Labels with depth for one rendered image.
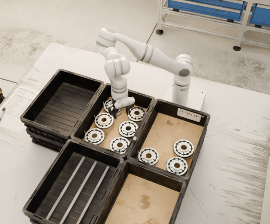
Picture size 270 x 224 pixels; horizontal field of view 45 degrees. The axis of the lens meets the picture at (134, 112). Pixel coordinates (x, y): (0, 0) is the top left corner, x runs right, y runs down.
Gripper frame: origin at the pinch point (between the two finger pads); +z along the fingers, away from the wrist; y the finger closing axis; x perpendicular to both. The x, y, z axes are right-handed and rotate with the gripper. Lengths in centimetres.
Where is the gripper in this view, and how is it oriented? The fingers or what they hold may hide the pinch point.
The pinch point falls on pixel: (121, 114)
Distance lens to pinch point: 156.7
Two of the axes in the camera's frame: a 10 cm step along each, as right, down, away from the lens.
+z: 0.2, 6.2, 7.9
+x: 3.8, 7.2, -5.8
